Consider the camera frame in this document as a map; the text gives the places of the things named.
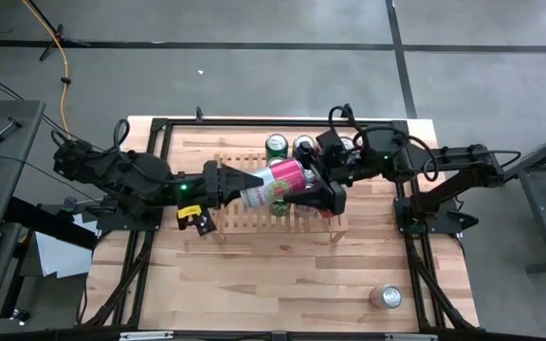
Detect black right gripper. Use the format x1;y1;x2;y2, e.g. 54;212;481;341
284;140;373;218

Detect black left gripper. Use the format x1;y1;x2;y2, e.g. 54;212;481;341
185;159;264;212

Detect black caster wheel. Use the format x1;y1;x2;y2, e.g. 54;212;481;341
9;307;32;326

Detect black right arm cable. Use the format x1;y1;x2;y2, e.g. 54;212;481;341
327;104;523;184

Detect black metal side table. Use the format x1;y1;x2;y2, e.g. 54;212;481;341
490;121;546;278

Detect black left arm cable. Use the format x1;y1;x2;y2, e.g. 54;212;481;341
49;117;133;155

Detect black support beam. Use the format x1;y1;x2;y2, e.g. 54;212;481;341
3;195;100;252

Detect black metal table frame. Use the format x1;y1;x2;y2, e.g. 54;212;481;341
77;116;482;341

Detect yellow tape tag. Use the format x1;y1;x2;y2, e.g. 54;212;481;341
176;205;204;219

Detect silver metal bracket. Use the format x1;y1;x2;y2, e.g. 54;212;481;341
383;332;440;341
118;331;175;341

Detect yellow extension cable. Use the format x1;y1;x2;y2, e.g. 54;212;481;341
20;0;73;139

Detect black tripod stand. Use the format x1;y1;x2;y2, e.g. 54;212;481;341
26;0;92;63

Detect white paper sheets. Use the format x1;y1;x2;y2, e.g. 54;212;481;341
32;212;100;280

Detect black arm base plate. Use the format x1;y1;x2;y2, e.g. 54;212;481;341
96;203;166;233
393;195;481;237

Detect wooden slatted shelf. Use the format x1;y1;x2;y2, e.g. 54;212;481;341
208;147;350;245

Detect silver and pink can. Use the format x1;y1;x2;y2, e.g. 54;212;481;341
240;158;318;209

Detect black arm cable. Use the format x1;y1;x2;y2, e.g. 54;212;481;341
327;104;523;184
49;117;133;155

